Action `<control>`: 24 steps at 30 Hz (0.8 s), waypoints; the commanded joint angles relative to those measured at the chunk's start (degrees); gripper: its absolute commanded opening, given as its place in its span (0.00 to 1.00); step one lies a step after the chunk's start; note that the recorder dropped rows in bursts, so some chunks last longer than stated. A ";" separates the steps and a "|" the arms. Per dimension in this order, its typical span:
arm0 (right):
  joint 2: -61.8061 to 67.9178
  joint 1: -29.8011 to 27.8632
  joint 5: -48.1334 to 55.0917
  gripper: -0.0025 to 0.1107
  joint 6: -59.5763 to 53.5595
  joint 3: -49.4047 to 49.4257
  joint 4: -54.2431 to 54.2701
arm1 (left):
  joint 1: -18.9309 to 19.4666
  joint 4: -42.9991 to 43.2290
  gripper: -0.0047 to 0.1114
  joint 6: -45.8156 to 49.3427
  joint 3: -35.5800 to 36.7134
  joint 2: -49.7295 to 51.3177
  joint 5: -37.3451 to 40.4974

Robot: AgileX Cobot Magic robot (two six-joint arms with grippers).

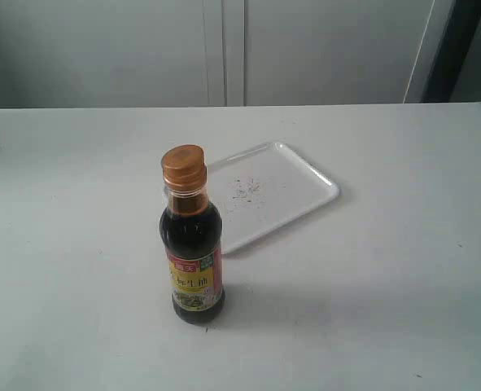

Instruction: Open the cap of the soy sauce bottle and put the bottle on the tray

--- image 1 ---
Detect dark soy sauce bottle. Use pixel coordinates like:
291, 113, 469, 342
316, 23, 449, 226
160, 144, 225, 324

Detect white rectangular plastic tray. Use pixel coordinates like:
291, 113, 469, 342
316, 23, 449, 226
207, 142, 339, 254

